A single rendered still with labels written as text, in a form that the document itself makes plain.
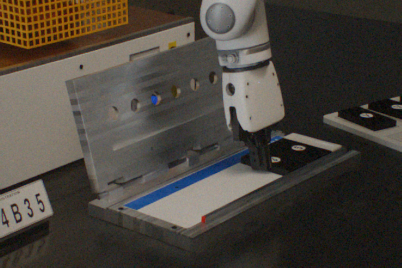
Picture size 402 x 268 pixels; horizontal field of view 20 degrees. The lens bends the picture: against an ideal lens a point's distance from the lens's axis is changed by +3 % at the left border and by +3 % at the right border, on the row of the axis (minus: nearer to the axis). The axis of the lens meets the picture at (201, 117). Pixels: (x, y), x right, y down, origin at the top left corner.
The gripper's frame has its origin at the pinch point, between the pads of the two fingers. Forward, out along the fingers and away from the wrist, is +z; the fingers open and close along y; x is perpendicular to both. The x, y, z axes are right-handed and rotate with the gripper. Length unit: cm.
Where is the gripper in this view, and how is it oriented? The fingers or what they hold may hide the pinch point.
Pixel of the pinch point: (260, 157)
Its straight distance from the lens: 178.6
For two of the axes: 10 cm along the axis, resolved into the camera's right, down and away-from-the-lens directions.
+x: -7.6, -0.1, 6.6
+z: 1.6, 9.7, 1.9
